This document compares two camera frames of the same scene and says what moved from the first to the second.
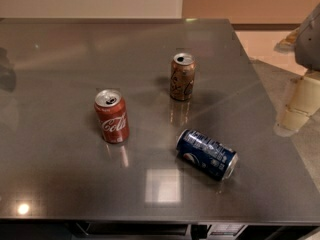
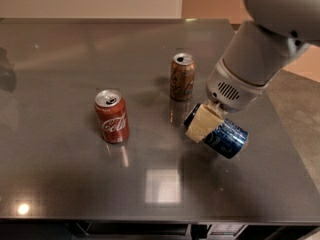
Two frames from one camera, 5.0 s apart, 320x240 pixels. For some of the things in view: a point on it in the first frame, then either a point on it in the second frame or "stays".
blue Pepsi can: (206, 154) → (227, 140)
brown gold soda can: (182, 75) stays
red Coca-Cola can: (113, 117) stays
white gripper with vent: (310, 42) → (233, 90)
